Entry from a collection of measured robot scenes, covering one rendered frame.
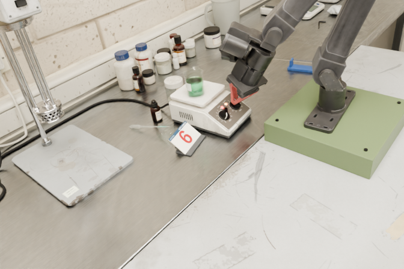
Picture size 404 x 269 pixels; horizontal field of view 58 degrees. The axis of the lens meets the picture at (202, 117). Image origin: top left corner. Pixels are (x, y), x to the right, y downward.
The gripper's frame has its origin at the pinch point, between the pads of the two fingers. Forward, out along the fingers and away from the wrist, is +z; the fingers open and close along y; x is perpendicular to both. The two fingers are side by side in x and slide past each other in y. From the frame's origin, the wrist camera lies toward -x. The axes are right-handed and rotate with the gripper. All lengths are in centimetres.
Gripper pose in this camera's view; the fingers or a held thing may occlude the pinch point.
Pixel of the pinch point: (235, 101)
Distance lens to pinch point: 102.4
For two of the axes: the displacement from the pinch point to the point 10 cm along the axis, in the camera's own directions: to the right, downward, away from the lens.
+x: 6.2, 7.1, -3.4
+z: -3.0, 6.1, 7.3
